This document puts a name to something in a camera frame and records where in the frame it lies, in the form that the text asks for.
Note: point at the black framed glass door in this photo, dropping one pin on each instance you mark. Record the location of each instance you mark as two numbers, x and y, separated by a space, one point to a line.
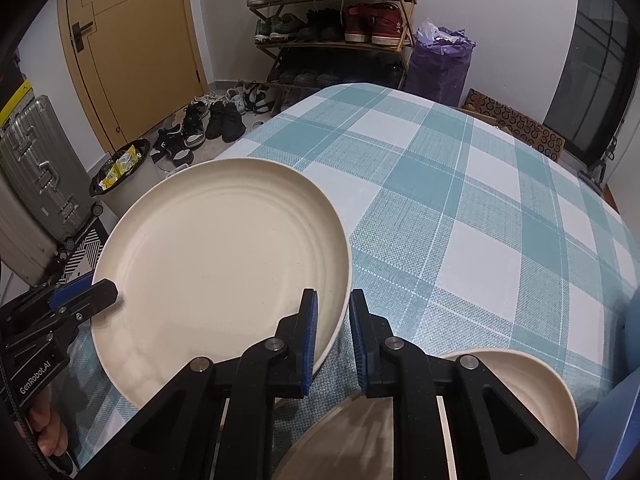
590 60

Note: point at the rows of assorted shoes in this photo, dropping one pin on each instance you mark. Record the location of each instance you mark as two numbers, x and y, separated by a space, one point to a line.
380 20

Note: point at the cream round plate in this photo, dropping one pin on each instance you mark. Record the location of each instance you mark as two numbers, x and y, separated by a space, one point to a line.
215 260
520 400

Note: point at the silver ribbed suitcase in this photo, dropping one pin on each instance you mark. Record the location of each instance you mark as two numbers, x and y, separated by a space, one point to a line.
35 170

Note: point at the stack of dark boxes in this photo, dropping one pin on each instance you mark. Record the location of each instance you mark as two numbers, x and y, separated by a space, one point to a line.
15 105

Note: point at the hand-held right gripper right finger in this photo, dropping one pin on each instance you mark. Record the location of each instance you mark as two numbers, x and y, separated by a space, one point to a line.
357 340

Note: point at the purple plastic bag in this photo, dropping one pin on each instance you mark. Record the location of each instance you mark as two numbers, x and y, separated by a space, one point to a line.
440 70

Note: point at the scattered pile of sneakers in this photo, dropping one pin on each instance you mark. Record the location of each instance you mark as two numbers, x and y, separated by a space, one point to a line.
220 120

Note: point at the brown patterned doormat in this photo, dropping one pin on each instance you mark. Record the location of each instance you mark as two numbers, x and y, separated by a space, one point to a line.
525 130

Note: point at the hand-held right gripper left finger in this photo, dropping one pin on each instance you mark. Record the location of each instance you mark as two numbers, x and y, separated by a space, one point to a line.
310 340

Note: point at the person's left hand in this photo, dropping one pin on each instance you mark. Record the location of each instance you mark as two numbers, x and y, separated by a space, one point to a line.
47 435

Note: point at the blue bowl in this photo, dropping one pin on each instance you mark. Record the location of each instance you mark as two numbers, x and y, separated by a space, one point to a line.
612 440

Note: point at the yellow wooden door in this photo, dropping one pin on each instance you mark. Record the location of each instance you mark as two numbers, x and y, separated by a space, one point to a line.
140 35

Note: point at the black tray of yellow packets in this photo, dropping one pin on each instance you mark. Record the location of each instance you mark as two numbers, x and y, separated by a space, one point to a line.
117 170

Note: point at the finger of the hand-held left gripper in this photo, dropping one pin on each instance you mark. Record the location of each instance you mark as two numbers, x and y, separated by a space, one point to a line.
67 296
100 294

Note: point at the black white patterned floor mat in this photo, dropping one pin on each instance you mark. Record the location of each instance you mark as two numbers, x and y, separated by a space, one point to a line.
85 252

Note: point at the wooden shoe rack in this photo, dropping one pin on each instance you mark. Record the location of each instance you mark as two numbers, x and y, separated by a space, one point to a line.
325 45

